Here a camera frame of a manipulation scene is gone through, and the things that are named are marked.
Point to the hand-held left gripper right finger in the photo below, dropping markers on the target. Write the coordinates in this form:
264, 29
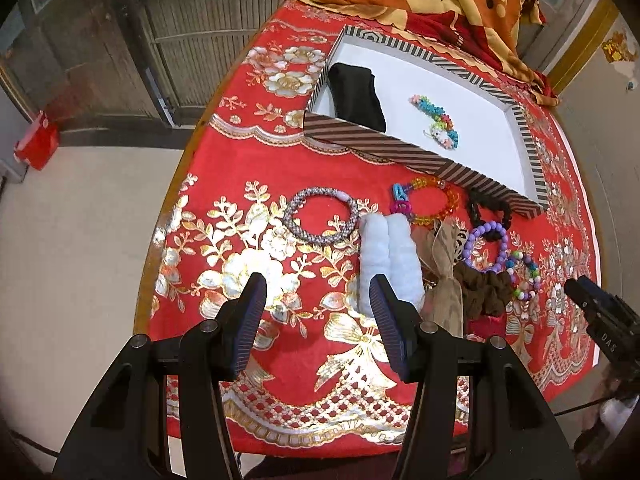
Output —
387, 315

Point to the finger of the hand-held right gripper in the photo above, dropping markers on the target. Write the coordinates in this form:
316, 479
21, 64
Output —
580, 290

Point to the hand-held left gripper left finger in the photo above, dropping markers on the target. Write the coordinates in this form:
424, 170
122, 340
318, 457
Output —
250, 310

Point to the beige leopard hair bow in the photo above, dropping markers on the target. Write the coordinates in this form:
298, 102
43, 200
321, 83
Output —
445, 300

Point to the white fluffy scrunchie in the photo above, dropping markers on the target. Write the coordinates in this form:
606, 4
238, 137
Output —
395, 250

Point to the brown scrunchie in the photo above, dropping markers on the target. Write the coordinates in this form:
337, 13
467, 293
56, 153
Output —
480, 290

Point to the red hair bow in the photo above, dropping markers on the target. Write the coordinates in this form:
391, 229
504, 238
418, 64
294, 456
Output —
482, 327

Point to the black scrunchie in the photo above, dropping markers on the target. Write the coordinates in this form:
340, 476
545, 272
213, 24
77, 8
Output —
500, 205

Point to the striped cardboard tray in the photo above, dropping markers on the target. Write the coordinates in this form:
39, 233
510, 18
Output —
480, 125

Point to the red floral tablecloth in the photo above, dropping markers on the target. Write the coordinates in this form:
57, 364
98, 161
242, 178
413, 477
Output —
300, 160

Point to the black cloth hair band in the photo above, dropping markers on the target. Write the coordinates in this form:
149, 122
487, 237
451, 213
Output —
355, 95

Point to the red bag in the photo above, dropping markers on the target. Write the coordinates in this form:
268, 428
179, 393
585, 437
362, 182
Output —
37, 142

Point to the metal door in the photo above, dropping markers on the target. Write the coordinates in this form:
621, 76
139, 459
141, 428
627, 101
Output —
200, 10

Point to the red and yellow wall decoration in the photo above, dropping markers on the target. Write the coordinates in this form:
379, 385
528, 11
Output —
617, 47

